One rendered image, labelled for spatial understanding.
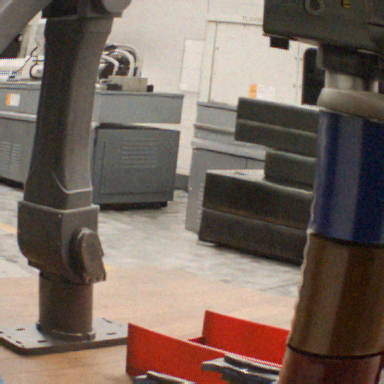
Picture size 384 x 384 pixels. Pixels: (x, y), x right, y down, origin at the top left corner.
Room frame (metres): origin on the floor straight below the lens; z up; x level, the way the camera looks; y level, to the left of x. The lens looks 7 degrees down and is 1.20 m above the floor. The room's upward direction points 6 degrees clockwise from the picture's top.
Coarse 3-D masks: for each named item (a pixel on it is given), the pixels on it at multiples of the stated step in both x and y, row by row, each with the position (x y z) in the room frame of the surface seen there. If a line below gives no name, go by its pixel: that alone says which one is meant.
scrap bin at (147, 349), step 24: (216, 312) 0.92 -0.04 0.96; (144, 336) 0.83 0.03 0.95; (168, 336) 0.81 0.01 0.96; (216, 336) 0.92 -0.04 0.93; (240, 336) 0.90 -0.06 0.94; (264, 336) 0.88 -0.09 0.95; (144, 360) 0.82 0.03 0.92; (168, 360) 0.81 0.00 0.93; (192, 360) 0.79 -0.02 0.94; (264, 360) 0.88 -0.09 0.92
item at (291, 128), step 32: (320, 64) 0.54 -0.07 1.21; (352, 64) 0.53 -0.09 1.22; (256, 128) 0.55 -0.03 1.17; (288, 128) 0.53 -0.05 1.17; (288, 160) 0.52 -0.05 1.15; (224, 192) 0.51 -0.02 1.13; (256, 192) 0.50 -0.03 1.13; (288, 192) 0.49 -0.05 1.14; (224, 224) 0.51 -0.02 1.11; (256, 224) 0.50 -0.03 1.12; (288, 224) 0.49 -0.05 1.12; (288, 256) 0.48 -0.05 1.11
